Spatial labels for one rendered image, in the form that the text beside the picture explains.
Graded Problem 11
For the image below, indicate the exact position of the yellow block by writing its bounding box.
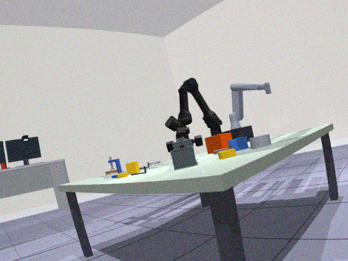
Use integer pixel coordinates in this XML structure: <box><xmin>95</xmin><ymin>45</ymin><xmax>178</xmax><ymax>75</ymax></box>
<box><xmin>218</xmin><ymin>149</ymin><xmax>237</xmax><ymax>159</ymax></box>
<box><xmin>125</xmin><ymin>161</ymin><xmax>140</xmax><ymax>174</ymax></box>

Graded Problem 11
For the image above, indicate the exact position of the blue block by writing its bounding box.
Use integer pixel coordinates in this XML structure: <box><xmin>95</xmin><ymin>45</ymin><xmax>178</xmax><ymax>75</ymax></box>
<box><xmin>228</xmin><ymin>137</ymin><xmax>248</xmax><ymax>151</ymax></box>

